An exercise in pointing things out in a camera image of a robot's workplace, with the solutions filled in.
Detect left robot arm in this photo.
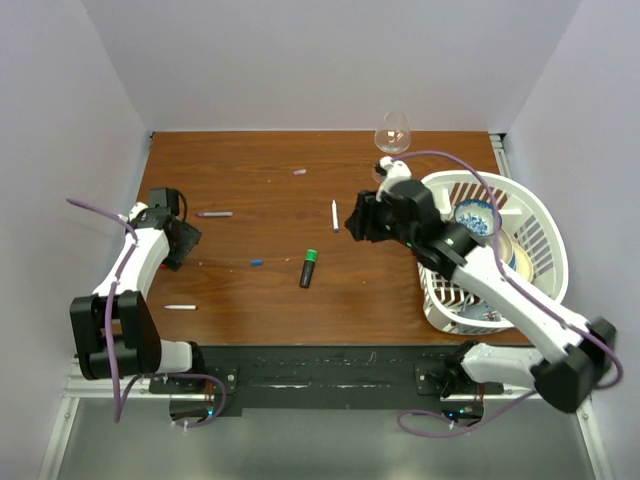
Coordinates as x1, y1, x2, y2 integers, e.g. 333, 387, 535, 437
70, 187, 207, 392

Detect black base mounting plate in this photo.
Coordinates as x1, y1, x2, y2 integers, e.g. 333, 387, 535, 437
150, 345, 504, 418

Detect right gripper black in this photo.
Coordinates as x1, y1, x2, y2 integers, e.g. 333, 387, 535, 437
345, 189, 418, 249

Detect green highlighter cap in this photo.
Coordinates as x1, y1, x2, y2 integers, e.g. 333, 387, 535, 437
305, 249, 318, 262

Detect cream plate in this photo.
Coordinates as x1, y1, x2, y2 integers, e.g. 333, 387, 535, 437
499, 230, 534, 282

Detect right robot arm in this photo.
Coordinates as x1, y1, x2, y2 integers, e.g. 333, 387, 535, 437
345, 179, 617, 413

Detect clear wine glass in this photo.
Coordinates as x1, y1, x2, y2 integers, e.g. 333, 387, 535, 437
374, 112, 411, 157

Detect white plastic dish basket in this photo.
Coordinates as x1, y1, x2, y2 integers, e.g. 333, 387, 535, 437
418, 170, 569, 336

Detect purple pen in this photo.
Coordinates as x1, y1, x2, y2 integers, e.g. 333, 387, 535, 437
196, 211, 233, 218

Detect green highlighter pen black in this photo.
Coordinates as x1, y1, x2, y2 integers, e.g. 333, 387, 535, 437
299, 260, 316, 288

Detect white pen red tip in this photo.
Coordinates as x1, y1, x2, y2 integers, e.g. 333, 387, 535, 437
164, 304, 199, 311

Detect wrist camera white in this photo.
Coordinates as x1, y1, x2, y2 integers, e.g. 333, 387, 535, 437
374, 156, 412, 202
128, 202, 148, 223

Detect white pen blue tip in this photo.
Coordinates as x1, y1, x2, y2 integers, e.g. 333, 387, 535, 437
331, 199, 340, 233

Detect blue white patterned bowl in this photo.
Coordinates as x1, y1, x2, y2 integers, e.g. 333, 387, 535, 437
453, 199, 502, 239

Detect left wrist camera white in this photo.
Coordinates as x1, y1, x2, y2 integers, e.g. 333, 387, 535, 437
128, 202, 148, 223

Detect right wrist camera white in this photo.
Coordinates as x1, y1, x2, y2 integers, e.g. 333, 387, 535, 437
374, 156, 412, 202

